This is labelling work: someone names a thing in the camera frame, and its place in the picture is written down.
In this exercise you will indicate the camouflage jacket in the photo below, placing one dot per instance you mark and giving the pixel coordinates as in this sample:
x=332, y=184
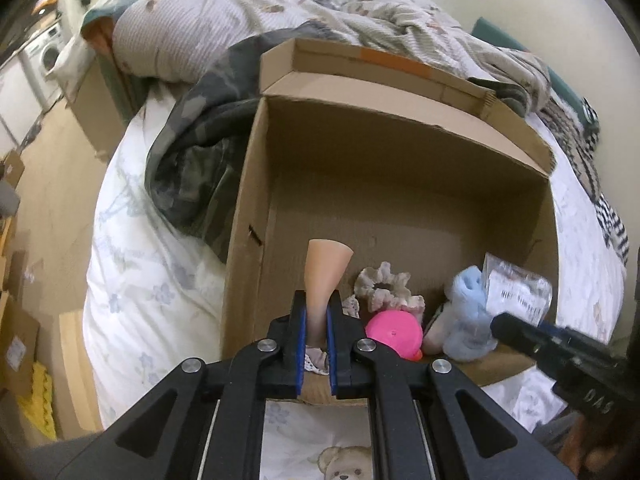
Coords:
x=200, y=170

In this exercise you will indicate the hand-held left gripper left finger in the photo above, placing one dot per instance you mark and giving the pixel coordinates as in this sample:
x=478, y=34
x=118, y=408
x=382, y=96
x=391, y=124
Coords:
x=300, y=345

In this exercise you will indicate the tan silicone piece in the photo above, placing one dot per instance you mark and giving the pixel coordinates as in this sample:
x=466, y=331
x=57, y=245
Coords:
x=325, y=270

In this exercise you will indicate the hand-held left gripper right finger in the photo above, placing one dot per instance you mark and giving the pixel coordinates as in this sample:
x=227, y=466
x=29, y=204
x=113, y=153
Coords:
x=334, y=345

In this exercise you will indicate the light blue fuzzy sock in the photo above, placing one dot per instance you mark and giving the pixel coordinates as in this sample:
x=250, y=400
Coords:
x=470, y=310

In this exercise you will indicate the white washing machine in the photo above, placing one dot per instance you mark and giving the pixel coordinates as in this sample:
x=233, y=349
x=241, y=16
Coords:
x=45, y=50

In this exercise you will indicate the bear print quilt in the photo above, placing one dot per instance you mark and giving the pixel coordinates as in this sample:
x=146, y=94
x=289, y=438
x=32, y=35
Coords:
x=225, y=15

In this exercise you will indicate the teal pillow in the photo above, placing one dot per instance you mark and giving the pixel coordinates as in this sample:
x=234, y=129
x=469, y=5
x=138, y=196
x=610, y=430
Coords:
x=505, y=35

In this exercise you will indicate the wooden board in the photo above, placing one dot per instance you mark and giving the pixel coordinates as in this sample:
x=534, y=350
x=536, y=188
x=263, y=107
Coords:
x=80, y=370

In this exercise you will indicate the striped knit blanket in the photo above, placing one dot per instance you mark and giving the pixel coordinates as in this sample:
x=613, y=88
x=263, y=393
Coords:
x=595, y=185

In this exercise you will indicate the wooden bedside crib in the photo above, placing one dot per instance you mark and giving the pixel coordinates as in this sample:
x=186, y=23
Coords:
x=95, y=110

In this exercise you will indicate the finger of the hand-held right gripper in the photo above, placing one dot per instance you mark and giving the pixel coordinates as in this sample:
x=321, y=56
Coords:
x=565, y=334
x=520, y=340

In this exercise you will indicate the yellow foam mat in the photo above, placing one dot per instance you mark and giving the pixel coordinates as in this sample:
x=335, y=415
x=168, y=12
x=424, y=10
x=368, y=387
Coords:
x=39, y=400

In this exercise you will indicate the brown cardboard carton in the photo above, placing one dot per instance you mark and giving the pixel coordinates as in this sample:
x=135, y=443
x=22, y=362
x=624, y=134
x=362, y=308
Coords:
x=12, y=167

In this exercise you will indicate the pink rubber toy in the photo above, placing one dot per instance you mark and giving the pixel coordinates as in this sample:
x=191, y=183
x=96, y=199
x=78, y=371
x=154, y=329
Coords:
x=392, y=332

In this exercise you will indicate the clear plastic packet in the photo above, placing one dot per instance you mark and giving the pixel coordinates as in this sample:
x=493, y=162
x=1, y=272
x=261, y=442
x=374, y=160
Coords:
x=520, y=290

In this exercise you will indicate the person's right hand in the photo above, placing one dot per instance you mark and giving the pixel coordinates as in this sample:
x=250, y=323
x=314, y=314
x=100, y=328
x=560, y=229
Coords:
x=592, y=445

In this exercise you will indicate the cardboard box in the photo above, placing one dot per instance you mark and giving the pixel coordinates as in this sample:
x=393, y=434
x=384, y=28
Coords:
x=400, y=185

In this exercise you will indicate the black white checkered cloth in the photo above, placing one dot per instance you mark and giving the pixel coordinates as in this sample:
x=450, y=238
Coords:
x=590, y=117

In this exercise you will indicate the white kitchen cabinet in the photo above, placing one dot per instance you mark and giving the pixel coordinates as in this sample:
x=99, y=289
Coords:
x=22, y=100

